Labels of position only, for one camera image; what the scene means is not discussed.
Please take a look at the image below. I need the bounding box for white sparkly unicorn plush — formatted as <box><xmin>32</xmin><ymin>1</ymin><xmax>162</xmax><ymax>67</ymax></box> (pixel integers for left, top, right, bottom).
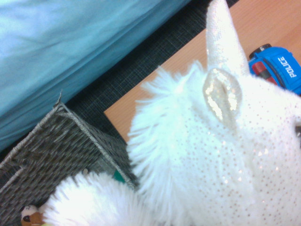
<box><xmin>42</xmin><ymin>0</ymin><xmax>301</xmax><ymax>226</ymax></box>

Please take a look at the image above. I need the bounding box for green toy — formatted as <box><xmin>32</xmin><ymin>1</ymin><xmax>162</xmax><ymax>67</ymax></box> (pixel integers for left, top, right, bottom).
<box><xmin>112</xmin><ymin>170</ymin><xmax>127</xmax><ymax>184</ymax></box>

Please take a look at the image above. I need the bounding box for grey woven wicker basket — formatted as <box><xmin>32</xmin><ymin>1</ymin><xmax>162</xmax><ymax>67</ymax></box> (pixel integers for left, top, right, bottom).
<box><xmin>0</xmin><ymin>93</ymin><xmax>139</xmax><ymax>226</ymax></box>

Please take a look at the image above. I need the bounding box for blue police toy car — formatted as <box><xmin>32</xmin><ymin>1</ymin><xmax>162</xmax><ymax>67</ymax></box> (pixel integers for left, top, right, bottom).
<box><xmin>248</xmin><ymin>43</ymin><xmax>301</xmax><ymax>96</ymax></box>

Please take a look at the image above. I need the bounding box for brown and white plush toy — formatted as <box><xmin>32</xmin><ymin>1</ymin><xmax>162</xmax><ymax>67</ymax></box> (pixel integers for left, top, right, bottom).
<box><xmin>20</xmin><ymin>204</ymin><xmax>47</xmax><ymax>226</ymax></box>

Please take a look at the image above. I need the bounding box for light blue bed sheet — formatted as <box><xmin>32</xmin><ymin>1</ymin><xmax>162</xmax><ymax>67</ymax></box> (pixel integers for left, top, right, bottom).
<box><xmin>0</xmin><ymin>0</ymin><xmax>192</xmax><ymax>151</ymax></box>

